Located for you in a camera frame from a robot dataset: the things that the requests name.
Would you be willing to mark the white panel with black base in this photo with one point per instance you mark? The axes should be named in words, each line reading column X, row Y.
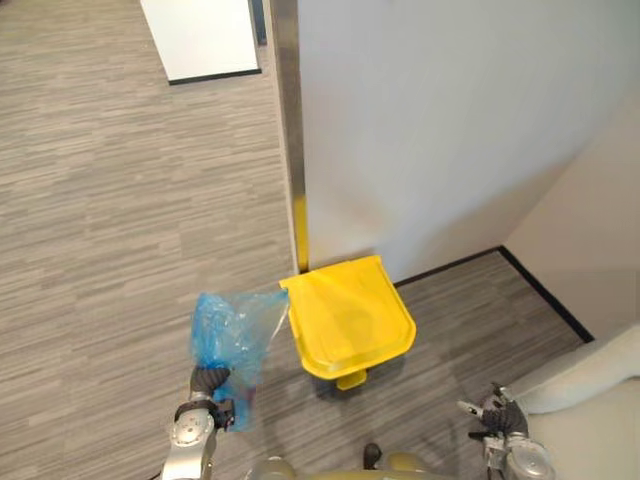
column 202, row 40

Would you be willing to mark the blue plastic rubbish bag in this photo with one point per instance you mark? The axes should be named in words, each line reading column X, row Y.
column 227, row 330

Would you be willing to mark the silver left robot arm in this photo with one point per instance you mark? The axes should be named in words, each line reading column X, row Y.
column 190, row 440

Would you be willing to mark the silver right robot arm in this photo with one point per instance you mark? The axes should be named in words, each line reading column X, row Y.
column 517, row 457

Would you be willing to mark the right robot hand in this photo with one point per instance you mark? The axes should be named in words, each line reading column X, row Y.
column 500, row 411

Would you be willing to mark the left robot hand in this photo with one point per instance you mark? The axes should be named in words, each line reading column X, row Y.
column 207, row 378

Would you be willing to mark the white sofa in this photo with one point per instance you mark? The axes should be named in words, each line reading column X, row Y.
column 575, row 395

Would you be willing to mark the robot dark foot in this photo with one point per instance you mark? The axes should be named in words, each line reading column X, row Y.
column 371, row 455

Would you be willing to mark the metal wall corner strip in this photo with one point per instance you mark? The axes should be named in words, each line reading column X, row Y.
column 294, row 140

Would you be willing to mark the yellow pedal trash can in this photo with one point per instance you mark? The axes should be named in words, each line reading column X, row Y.
column 350, row 320

